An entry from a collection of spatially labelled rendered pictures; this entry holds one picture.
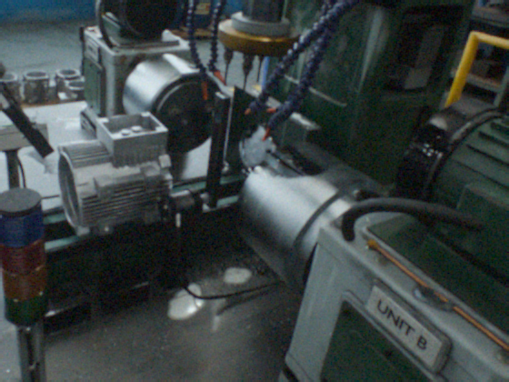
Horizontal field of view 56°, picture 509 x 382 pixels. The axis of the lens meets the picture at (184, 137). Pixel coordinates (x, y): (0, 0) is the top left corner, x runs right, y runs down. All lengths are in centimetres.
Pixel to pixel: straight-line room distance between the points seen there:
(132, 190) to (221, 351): 36
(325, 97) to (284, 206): 42
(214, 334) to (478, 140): 62
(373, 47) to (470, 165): 50
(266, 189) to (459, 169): 35
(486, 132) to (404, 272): 20
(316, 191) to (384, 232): 15
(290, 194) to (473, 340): 35
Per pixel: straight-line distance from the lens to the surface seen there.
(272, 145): 116
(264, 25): 102
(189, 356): 99
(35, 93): 364
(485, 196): 60
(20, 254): 65
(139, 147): 97
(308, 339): 86
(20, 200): 63
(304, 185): 85
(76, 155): 96
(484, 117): 70
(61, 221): 110
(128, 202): 97
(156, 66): 134
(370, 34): 110
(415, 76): 125
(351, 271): 72
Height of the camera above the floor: 157
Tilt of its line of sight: 26 degrees down
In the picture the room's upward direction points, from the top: 5 degrees clockwise
